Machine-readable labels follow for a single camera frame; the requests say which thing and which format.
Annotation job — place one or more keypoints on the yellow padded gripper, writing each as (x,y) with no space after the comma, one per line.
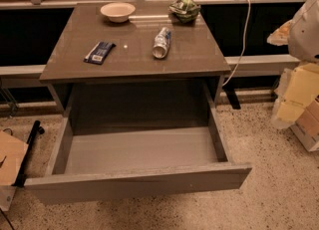
(305,38)

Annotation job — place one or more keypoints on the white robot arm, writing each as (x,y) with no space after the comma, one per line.
(301,33)

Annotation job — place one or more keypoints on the grey drawer cabinet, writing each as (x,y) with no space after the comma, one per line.
(193,51)

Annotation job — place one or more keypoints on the open grey top drawer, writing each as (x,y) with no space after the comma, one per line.
(135,140)

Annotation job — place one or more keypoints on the cardboard box right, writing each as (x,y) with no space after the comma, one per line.
(297,105)

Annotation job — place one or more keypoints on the green chip bag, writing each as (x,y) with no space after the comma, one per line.
(185,10)

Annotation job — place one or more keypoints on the silver blue drink can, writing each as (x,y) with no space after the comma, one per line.
(162,43)

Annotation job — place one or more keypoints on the white paper bowl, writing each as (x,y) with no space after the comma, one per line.
(118,12)

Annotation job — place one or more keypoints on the cardboard sheet left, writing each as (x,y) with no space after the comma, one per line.
(12,153)

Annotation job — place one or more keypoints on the black metal bar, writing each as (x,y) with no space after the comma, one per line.
(36,129)

